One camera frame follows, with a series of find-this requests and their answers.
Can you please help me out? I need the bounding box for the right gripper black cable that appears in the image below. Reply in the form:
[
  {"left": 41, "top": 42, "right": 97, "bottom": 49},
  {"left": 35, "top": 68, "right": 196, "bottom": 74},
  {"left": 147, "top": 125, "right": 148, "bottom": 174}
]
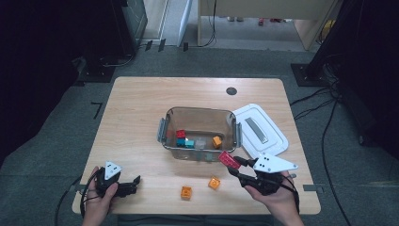
[{"left": 281, "top": 173, "right": 300, "bottom": 216}]

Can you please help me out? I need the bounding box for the white upright panel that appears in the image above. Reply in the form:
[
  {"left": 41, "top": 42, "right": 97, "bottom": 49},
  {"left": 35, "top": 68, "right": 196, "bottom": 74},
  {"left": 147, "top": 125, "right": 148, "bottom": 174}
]
[{"left": 176, "top": 0, "right": 194, "bottom": 47}]

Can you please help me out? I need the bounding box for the clear brown storage box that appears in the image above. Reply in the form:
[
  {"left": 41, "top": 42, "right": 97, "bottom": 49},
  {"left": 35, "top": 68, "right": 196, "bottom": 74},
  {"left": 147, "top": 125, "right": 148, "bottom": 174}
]
[{"left": 156, "top": 106, "right": 243, "bottom": 163}]

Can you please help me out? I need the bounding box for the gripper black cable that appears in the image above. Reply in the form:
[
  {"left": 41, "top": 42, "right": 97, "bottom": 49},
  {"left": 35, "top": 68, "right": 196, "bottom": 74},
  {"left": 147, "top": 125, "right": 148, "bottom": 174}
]
[
  {"left": 281, "top": 173, "right": 300, "bottom": 216},
  {"left": 56, "top": 168, "right": 104, "bottom": 226}
]

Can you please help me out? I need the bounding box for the dark equipment cabinet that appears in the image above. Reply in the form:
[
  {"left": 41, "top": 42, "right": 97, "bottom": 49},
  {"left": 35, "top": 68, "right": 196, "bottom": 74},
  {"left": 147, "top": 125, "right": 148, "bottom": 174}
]
[{"left": 120, "top": 0, "right": 149, "bottom": 57}]

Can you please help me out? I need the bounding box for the person's left hand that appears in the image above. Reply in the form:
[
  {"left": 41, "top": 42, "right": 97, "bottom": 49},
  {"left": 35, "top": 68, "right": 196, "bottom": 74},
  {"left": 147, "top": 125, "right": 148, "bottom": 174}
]
[{"left": 82, "top": 166, "right": 119, "bottom": 219}]

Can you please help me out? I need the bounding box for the long black floor cable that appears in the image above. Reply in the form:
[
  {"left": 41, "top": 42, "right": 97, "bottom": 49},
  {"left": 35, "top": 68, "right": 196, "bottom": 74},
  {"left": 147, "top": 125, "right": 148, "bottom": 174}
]
[{"left": 321, "top": 100, "right": 352, "bottom": 226}]

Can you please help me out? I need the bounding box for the black stand base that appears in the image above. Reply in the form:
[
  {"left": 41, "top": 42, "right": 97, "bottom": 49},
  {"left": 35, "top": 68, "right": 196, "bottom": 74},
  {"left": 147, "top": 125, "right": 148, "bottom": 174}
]
[{"left": 78, "top": 56, "right": 136, "bottom": 83}]

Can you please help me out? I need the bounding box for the light wooden desk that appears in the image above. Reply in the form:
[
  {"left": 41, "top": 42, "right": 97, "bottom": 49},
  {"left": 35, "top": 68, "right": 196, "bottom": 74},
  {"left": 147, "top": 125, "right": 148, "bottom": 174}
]
[{"left": 197, "top": 0, "right": 342, "bottom": 51}]

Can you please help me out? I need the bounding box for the dark curtain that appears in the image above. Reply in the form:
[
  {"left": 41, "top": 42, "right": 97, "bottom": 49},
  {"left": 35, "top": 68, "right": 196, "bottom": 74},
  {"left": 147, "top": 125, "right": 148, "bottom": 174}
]
[
  {"left": 313, "top": 0, "right": 399, "bottom": 161},
  {"left": 0, "top": 0, "right": 126, "bottom": 164}
]

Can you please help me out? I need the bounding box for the long red toy block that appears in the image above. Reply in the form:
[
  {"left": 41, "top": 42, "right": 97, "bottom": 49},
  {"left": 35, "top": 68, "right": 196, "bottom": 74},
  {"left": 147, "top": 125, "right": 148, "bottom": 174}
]
[{"left": 217, "top": 150, "right": 242, "bottom": 170}]

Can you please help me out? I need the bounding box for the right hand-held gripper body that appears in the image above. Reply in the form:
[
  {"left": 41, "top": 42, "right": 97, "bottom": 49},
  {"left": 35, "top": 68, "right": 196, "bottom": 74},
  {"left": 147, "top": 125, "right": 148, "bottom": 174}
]
[{"left": 239, "top": 153, "right": 299, "bottom": 196}]

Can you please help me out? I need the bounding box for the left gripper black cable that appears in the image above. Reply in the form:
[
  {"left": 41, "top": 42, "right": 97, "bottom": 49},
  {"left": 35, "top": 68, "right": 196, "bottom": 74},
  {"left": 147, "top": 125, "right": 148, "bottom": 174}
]
[{"left": 56, "top": 168, "right": 104, "bottom": 226}]

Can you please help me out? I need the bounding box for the black stand with base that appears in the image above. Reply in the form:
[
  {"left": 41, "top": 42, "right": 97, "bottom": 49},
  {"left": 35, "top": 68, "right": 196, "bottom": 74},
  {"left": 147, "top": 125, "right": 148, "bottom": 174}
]
[{"left": 290, "top": 0, "right": 349, "bottom": 88}]

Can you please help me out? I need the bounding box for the white box lid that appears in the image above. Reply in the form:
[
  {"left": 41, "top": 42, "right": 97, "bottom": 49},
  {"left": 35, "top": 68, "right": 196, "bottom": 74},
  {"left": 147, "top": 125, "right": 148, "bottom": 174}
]
[{"left": 232, "top": 103, "right": 290, "bottom": 164}]

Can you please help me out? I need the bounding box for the person's dark clothing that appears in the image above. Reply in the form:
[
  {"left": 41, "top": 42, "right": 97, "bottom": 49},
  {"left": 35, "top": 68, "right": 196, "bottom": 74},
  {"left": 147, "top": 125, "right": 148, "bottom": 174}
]
[{"left": 117, "top": 214, "right": 276, "bottom": 226}]

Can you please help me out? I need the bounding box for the black hanging cable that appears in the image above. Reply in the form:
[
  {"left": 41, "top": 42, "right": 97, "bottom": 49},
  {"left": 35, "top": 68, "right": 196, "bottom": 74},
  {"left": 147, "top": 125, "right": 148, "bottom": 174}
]
[{"left": 200, "top": 0, "right": 218, "bottom": 48}]

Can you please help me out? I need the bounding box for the yellow object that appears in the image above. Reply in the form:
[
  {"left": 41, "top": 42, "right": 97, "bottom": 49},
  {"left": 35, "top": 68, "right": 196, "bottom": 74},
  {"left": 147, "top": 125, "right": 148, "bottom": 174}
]
[{"left": 319, "top": 19, "right": 337, "bottom": 43}]

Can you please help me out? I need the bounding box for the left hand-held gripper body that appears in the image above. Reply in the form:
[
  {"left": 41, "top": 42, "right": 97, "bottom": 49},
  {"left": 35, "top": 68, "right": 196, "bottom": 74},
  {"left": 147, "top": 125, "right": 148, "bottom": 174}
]
[{"left": 95, "top": 160, "right": 122, "bottom": 198}]

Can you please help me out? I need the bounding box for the person's right hand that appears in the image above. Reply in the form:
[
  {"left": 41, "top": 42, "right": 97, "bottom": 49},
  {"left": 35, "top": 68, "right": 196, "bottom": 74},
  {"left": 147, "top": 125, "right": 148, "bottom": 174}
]
[{"left": 244, "top": 170, "right": 302, "bottom": 219}]

